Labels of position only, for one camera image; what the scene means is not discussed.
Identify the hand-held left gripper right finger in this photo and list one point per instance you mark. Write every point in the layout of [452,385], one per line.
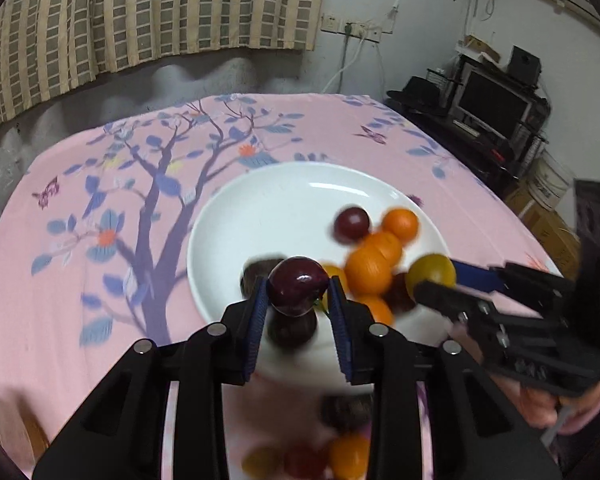
[340,330]

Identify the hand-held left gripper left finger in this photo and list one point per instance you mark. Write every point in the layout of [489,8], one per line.
[257,330]

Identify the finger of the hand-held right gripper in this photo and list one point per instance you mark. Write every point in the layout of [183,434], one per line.
[445,300]
[472,275]

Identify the yellowish round fruit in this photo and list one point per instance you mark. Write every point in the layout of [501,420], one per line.
[430,270]

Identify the orange mandarin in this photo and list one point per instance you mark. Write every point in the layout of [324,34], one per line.
[337,276]
[386,246]
[377,310]
[350,455]
[401,224]

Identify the dark brown mangosteen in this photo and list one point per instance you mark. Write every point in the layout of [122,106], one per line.
[399,292]
[347,410]

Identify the dark red cherry tomato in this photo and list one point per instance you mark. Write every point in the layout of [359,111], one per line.
[298,285]

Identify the large orange tomato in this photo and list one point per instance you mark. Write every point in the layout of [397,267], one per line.
[367,270]

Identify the white oval plate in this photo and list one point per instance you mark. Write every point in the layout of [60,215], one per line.
[280,210]

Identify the person's right hand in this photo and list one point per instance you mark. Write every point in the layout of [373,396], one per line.
[565,412]

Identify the black computer desk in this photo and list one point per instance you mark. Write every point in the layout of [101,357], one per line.
[480,155]

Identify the white bucket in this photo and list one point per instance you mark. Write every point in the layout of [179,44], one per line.
[550,182]

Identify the small yellow cherry tomato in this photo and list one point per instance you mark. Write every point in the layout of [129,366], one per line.
[262,462]

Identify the small red cherry tomato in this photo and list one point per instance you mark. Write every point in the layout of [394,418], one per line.
[305,461]

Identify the computer monitor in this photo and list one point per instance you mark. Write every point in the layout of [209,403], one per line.
[495,102]

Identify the pink printed tablecloth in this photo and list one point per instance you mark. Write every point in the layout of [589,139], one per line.
[80,285]

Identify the black hat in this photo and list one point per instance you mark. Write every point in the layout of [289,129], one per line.
[417,92]

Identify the black speaker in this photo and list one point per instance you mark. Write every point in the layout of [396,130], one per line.
[525,65]

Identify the flat cardboard box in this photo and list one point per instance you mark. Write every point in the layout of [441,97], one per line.
[480,47]

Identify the white power strip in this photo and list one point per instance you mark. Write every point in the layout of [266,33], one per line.
[362,31]

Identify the striped beige curtain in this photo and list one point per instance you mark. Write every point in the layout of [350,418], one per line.
[35,35]
[205,5]

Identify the white wall socket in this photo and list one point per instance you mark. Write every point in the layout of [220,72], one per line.
[331,24]

